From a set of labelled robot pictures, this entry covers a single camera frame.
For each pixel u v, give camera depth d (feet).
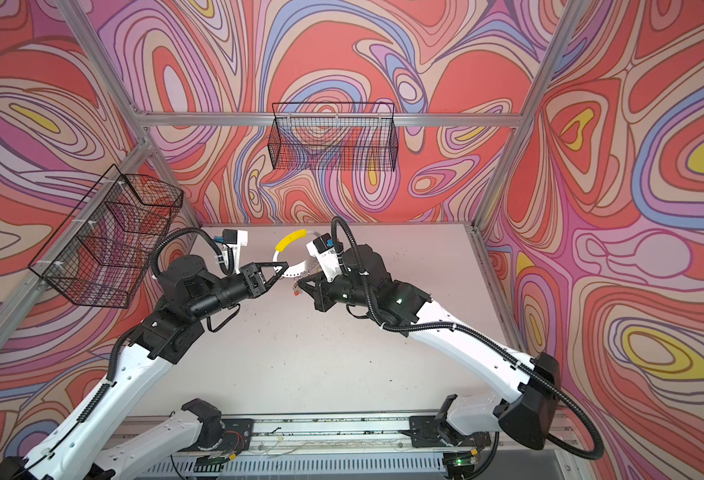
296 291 2.17
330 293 1.89
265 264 1.96
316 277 1.93
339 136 3.15
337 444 2.40
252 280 1.83
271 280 1.99
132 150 2.90
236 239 1.89
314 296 2.05
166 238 1.46
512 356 1.35
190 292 1.59
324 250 1.86
